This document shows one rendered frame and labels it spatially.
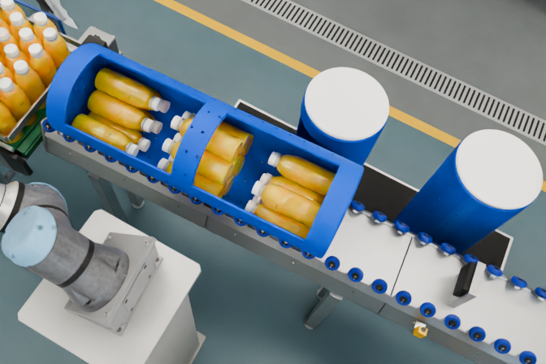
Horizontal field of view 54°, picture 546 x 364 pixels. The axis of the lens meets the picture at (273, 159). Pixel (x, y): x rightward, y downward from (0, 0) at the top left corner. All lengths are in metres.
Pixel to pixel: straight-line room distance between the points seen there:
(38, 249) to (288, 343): 1.57
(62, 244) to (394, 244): 0.99
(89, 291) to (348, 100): 1.00
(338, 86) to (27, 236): 1.07
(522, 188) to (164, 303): 1.12
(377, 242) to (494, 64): 2.02
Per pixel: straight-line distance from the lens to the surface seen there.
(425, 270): 1.73
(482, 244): 2.74
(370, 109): 1.78
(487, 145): 1.86
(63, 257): 1.19
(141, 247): 1.26
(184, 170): 1.46
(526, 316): 1.83
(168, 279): 1.39
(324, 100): 1.76
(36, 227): 1.17
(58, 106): 1.61
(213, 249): 2.60
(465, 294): 1.61
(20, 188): 1.30
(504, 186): 1.81
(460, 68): 3.40
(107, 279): 1.22
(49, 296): 1.43
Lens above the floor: 2.49
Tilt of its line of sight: 63 degrees down
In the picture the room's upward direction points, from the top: 12 degrees clockwise
